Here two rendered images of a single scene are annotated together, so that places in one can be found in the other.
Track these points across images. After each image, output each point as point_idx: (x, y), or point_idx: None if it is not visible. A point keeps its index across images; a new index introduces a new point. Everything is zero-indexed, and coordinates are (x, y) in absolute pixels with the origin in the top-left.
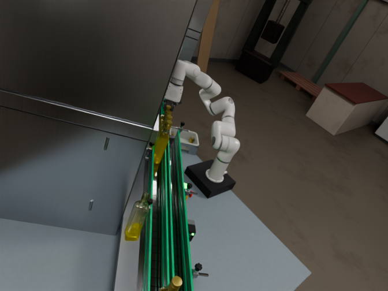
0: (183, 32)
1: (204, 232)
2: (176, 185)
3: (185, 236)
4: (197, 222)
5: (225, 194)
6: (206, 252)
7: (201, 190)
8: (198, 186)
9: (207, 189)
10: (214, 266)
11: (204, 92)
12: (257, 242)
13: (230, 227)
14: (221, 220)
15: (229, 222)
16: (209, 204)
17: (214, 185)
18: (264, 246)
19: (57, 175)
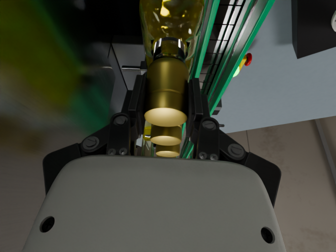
0: None
1: (239, 92)
2: (208, 89)
3: (191, 144)
4: (238, 83)
5: None
6: (230, 105)
7: (292, 30)
8: (293, 22)
9: (296, 49)
10: (230, 112)
11: None
12: (310, 96)
13: (287, 84)
14: (282, 77)
15: (294, 78)
16: (283, 56)
17: (326, 41)
18: (315, 99)
19: None
